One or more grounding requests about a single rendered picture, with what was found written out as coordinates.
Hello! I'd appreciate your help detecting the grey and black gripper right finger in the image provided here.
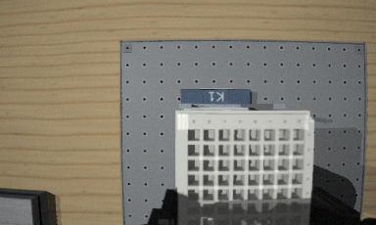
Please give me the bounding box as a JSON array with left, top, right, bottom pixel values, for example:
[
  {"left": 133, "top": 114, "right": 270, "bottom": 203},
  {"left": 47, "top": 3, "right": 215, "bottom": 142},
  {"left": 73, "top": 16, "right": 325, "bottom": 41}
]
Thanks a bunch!
[{"left": 309, "top": 187, "right": 376, "bottom": 225}]

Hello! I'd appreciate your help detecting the white well plate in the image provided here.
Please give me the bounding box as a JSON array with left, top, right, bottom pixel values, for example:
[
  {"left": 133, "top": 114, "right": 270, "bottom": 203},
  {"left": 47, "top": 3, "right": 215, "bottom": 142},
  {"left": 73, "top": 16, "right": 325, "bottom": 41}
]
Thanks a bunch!
[{"left": 175, "top": 110, "right": 314, "bottom": 225}]

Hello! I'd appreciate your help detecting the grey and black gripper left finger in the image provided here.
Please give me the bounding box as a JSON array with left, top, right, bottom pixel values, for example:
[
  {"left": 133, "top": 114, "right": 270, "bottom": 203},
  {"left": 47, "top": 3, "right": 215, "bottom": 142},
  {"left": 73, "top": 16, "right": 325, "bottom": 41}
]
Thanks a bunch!
[{"left": 143, "top": 189, "right": 178, "bottom": 225}]

